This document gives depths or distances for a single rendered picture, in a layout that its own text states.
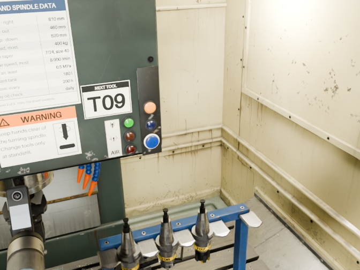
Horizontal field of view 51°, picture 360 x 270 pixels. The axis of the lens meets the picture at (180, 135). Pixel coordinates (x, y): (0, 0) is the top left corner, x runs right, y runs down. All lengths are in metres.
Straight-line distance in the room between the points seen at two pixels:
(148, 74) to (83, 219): 1.02
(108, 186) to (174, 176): 0.61
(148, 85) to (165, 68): 1.13
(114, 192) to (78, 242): 0.28
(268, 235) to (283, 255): 0.13
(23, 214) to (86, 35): 0.44
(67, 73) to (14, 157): 0.20
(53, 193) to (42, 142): 0.81
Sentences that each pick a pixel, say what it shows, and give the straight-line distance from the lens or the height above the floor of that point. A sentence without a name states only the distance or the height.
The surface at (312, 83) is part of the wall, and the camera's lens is 1.46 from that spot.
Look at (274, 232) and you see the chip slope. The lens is 1.80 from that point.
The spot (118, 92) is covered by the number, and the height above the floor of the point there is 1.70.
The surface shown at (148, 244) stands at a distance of 1.11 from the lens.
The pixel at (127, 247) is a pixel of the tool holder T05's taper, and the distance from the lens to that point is 1.06.
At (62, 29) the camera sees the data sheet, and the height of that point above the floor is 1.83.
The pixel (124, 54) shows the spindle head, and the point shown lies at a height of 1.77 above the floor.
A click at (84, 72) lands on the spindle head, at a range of 0.76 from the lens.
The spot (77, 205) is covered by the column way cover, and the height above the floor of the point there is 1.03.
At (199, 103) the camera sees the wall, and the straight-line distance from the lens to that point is 2.05.
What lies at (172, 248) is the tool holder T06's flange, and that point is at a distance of 1.09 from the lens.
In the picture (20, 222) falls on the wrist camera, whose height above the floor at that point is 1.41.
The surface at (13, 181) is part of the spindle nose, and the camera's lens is 0.98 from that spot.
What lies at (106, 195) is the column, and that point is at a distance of 1.69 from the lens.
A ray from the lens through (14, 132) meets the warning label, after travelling 0.79.
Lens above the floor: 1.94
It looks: 25 degrees down
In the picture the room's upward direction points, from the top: 1 degrees counter-clockwise
